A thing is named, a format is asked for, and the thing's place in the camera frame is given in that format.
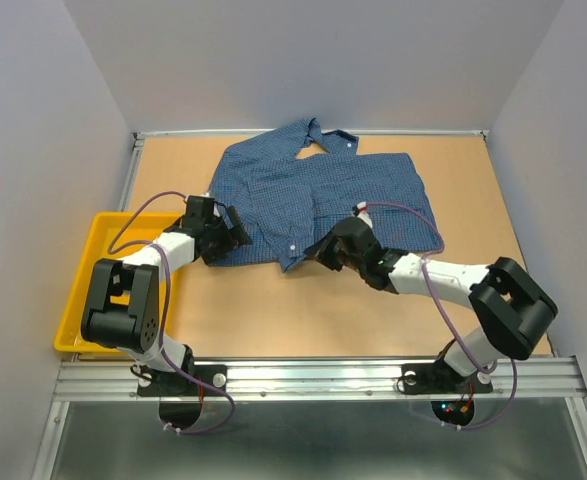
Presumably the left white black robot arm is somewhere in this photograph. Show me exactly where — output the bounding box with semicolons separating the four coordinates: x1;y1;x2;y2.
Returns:
80;195;252;394

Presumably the aluminium mounting rail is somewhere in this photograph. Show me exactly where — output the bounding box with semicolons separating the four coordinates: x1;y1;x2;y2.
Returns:
53;357;587;403

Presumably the blue checked long sleeve shirt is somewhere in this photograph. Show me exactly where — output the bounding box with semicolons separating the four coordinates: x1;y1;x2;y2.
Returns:
208;118;441;272

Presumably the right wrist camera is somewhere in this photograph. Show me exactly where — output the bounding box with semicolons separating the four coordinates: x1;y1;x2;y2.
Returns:
353;202;373;228

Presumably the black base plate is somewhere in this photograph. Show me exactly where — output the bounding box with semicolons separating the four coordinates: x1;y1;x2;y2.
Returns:
135;364;227;398
395;362;493;395

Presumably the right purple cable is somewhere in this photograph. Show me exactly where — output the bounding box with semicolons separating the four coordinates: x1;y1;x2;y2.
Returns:
352;200;518;432

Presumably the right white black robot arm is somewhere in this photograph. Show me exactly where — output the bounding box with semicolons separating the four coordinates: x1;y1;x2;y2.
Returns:
305;217;558;393

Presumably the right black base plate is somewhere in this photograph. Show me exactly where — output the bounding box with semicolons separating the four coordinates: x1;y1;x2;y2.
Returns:
395;362;493;395

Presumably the purple cable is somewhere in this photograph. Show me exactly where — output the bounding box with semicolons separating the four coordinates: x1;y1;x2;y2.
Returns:
352;200;518;432
107;190;237;435

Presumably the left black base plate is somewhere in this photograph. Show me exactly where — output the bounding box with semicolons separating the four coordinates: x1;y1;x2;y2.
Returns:
135;364;227;398

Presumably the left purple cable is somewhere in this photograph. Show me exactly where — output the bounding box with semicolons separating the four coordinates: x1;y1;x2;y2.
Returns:
107;190;237;435

